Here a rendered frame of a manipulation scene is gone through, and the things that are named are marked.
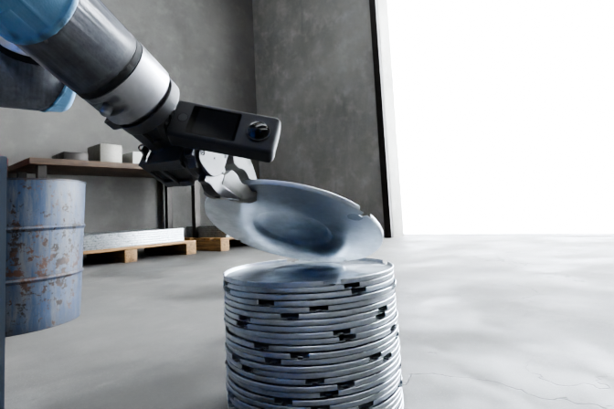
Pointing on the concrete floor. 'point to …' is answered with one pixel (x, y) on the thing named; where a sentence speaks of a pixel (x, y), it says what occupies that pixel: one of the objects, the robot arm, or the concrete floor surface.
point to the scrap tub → (43, 253)
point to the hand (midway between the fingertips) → (256, 192)
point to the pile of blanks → (313, 346)
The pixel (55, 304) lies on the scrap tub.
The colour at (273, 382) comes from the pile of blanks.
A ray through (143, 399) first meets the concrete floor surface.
